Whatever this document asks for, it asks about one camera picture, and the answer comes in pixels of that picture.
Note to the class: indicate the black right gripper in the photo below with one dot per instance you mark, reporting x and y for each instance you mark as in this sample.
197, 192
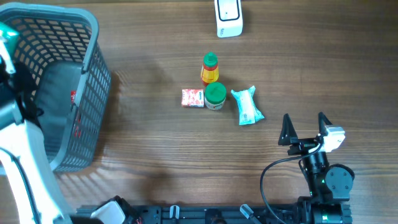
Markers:
288, 137

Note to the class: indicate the light blue tissue pack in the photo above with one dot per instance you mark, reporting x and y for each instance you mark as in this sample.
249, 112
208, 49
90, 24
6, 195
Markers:
248, 112

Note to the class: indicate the red sriracha bottle green cap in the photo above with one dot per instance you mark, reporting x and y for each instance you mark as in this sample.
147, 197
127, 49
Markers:
209, 71

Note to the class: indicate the green glove package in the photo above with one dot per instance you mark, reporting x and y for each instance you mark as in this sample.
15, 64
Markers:
10, 38

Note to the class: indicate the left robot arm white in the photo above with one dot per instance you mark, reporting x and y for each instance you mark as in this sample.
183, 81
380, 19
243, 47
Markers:
36, 192

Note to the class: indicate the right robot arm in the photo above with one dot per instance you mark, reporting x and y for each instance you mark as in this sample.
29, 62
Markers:
329, 185

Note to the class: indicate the white barcode scanner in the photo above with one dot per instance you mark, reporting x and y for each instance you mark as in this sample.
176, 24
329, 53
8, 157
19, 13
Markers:
229, 18

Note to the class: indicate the green lid jar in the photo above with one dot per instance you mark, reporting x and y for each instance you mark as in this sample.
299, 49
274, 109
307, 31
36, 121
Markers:
215, 95

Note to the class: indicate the small red white box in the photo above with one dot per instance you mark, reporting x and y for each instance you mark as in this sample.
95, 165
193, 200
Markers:
193, 98

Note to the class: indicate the grey plastic basket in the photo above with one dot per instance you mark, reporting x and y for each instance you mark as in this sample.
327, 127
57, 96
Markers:
60, 47

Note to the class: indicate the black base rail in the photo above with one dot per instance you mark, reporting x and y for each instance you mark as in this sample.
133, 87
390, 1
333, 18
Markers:
285, 213

